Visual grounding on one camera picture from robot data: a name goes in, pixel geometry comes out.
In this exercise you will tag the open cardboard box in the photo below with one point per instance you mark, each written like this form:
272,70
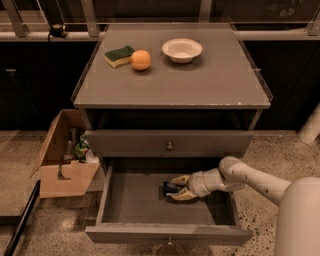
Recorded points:
61,174

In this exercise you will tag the round brass drawer knob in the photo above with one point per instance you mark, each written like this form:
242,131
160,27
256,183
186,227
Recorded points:
170,146

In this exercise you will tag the black device on ledge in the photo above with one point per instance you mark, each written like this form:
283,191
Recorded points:
58,30

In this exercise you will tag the dark blue rxbar packet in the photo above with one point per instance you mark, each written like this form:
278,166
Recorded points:
171,188

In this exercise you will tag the closed grey top drawer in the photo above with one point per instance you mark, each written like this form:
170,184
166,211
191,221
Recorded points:
152,143

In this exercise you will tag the open grey middle drawer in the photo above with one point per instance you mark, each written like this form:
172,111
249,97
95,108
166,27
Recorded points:
133,208

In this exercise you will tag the black bar on floor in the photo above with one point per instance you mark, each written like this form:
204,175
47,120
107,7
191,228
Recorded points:
22,220

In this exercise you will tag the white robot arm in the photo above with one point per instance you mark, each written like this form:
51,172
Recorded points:
298,226

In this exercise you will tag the green snack bag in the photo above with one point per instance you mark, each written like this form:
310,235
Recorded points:
81,148

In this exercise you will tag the green yellow sponge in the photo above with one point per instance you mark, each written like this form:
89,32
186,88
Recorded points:
119,56

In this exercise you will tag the white paper bowl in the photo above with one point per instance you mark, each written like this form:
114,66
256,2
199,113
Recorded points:
182,50

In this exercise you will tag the grey drawer cabinet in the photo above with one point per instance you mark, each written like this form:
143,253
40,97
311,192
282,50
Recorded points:
218,90

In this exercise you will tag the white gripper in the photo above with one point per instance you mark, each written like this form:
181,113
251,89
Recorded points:
197,185

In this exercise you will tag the orange fruit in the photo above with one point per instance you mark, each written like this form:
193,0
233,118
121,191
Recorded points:
141,60

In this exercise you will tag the brass lower drawer knob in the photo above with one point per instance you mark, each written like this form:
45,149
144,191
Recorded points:
169,248

